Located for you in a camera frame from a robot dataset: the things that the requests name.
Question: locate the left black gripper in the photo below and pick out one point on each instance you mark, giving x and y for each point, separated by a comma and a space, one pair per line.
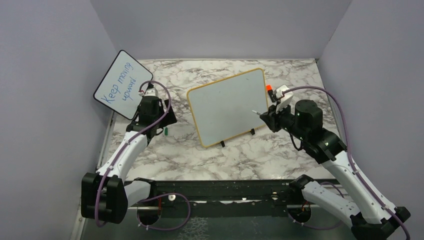
170, 118

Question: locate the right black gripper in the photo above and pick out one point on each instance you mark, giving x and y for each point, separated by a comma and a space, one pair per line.
271, 117

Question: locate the yellow-framed whiteboard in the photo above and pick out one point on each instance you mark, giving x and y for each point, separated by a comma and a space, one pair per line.
224, 109

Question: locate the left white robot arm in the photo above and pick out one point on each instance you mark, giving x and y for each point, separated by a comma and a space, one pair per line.
122, 165

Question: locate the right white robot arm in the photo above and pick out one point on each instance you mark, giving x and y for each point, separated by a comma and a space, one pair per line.
369, 215

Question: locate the black-framed whiteboard with writing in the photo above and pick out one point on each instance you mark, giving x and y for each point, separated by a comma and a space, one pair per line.
119, 88

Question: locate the orange-capped black highlighter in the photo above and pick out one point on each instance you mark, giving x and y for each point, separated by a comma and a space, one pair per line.
271, 93

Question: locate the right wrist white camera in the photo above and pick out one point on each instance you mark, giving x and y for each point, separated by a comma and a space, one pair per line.
282, 99

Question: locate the wrist white camera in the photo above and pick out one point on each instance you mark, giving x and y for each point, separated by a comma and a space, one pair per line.
149, 91
282, 99

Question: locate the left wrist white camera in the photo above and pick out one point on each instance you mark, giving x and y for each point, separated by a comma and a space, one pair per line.
149, 91

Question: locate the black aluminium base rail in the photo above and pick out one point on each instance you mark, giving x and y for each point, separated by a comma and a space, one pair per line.
181, 198

